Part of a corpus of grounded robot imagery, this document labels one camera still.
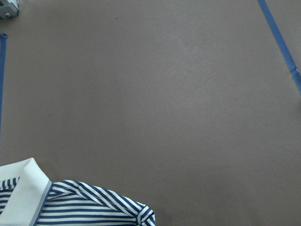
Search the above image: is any navy white striped polo shirt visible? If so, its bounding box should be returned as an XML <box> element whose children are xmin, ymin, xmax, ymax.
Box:
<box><xmin>0</xmin><ymin>158</ymin><xmax>156</xmax><ymax>226</ymax></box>

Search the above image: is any brown paper table cover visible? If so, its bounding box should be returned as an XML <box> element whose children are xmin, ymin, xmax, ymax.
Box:
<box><xmin>0</xmin><ymin>0</ymin><xmax>301</xmax><ymax>226</ymax></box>

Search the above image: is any blue tape line lengthwise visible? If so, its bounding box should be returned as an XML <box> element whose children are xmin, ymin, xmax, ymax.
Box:
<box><xmin>257</xmin><ymin>0</ymin><xmax>301</xmax><ymax>94</ymax></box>

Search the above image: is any aluminium frame post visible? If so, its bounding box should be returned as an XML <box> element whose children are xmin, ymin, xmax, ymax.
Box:
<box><xmin>0</xmin><ymin>0</ymin><xmax>19</xmax><ymax>19</ymax></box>

